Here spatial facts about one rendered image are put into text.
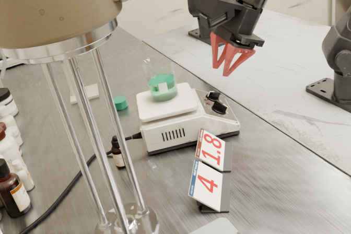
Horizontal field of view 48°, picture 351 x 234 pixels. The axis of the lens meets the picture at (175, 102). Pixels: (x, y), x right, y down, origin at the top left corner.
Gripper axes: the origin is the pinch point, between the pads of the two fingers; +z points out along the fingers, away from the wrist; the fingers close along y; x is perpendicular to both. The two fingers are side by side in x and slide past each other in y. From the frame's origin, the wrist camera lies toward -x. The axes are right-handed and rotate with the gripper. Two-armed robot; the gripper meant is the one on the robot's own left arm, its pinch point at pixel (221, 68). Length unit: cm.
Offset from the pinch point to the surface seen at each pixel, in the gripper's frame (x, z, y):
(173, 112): -11.8, 8.5, 3.6
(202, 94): -0.2, 7.4, -1.9
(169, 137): -11.2, 14.0, 4.6
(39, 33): -51, -15, 30
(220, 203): -13.4, 13.5, 23.5
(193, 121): -8.0, 9.3, 6.0
